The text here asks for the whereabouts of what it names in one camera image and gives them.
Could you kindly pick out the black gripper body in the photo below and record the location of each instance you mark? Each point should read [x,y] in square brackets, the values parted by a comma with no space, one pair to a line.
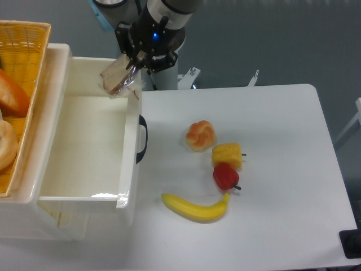
[149,43]

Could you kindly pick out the toast slice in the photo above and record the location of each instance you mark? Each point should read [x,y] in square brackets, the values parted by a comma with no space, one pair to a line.
[118,81]

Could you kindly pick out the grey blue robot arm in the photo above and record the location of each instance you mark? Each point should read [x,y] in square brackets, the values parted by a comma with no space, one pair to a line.
[111,13]

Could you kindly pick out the open upper white drawer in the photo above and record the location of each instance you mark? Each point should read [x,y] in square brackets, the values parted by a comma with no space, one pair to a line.
[95,155]

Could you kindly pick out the white drawer cabinet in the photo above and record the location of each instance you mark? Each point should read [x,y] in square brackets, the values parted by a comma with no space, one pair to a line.
[23,215]

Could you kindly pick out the orange knotted bread roll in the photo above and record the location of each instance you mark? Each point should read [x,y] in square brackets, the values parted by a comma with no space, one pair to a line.
[200,136]

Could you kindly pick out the yellow wicker basket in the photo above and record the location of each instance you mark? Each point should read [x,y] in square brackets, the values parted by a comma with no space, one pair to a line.
[23,49]

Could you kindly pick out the yellow corn cob piece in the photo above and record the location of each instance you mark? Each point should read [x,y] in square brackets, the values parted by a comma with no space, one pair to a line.
[229,153]

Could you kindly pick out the orange bread loaf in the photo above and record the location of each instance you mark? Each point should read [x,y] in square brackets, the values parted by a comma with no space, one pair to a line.
[14,99]

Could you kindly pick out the red bell pepper toy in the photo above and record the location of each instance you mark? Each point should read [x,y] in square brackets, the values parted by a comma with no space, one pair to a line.
[226,177]

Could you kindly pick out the yellow banana toy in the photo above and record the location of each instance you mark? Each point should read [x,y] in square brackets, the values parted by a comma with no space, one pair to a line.
[194,211]

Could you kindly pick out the pale round bagel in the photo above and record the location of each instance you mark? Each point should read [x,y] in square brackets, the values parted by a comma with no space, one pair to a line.
[9,144]

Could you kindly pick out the black device at edge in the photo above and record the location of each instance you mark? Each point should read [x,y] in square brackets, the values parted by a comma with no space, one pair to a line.
[350,240]

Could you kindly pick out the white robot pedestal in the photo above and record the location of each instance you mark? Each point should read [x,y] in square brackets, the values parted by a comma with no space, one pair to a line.
[166,79]

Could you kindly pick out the white floor bracket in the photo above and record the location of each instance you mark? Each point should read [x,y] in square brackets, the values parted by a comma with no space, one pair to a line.
[187,80]

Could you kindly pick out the dark blue drawer handle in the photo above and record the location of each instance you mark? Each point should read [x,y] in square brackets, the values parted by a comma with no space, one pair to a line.
[143,139]

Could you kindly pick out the white frame at right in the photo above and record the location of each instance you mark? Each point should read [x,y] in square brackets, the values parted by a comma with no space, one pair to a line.
[349,129]

